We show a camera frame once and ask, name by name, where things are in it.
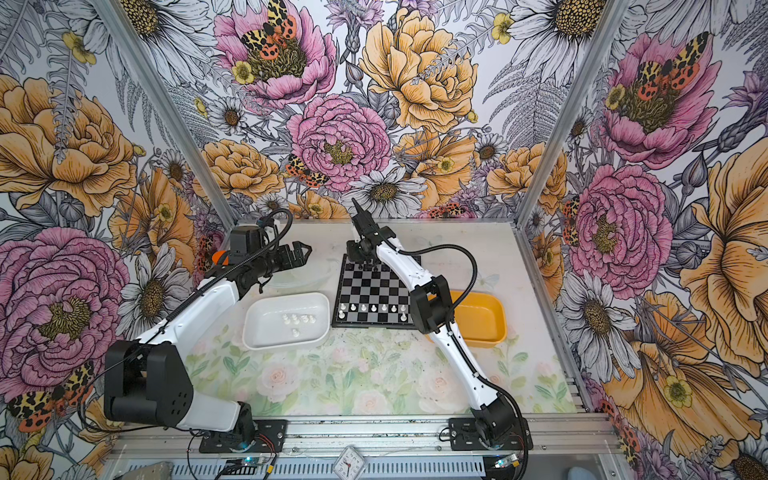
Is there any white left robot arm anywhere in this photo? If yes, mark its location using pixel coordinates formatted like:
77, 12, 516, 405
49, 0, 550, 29
103, 220, 312, 441

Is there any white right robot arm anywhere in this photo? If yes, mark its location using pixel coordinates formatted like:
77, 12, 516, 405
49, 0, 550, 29
347, 201, 529, 450

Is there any black white chess board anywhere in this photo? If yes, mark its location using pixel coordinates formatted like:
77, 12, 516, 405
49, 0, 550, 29
331, 254, 416, 330

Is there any white rectangular tray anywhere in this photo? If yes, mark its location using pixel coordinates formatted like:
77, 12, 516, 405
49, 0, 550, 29
242, 292, 331, 352

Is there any yellow rectangular tray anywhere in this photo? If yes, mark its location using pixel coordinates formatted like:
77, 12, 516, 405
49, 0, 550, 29
452, 292, 508, 348

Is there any small white clock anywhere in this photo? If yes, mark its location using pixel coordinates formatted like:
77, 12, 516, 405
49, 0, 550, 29
332, 445, 367, 480

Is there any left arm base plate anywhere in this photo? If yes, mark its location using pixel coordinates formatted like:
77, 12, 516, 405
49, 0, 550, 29
198, 419, 288, 454

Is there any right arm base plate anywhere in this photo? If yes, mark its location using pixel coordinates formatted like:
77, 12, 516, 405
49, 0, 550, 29
448, 417, 534, 451

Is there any aluminium front rail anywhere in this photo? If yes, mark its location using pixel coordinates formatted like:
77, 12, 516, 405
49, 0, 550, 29
108, 412, 620, 460

